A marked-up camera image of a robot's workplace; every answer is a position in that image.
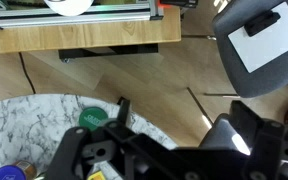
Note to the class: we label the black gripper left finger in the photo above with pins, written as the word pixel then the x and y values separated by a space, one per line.
pixel 84 156

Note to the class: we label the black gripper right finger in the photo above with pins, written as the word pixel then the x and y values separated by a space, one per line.
pixel 270 153

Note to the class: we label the yellow picture book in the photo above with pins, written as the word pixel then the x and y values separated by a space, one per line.
pixel 97 176

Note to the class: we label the green round lid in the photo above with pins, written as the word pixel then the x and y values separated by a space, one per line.
pixel 90 117

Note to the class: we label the blue bowl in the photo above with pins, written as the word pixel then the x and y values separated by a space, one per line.
pixel 8 173

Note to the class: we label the dark grey office chair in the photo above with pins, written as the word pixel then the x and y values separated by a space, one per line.
pixel 230 66

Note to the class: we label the white paper sheet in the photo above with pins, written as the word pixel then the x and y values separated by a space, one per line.
pixel 270 46

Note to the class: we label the light wooden desk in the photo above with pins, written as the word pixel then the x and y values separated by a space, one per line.
pixel 84 35

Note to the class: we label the black object on paper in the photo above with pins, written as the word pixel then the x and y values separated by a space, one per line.
pixel 261 22

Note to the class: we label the white round object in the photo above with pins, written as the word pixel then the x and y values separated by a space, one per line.
pixel 71 6

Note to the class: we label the aluminium profile frame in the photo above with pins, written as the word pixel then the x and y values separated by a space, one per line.
pixel 84 16

